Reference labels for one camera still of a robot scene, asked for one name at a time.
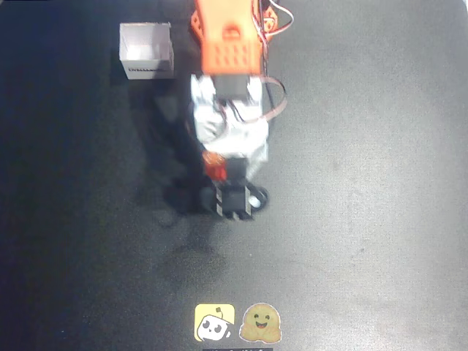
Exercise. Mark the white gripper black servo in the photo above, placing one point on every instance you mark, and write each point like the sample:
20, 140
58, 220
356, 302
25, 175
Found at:
237, 172

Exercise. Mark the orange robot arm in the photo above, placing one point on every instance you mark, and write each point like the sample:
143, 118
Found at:
226, 36

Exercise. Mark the white cardboard box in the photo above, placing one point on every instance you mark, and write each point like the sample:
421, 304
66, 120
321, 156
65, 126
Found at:
146, 51

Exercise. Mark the black round disc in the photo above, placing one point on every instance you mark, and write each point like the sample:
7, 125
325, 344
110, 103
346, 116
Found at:
260, 195

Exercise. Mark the yellow robot mascot sticker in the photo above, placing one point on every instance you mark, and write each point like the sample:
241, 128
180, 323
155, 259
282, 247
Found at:
214, 323

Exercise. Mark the hugging face emoji sticker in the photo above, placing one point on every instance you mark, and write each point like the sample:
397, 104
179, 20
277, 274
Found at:
260, 323

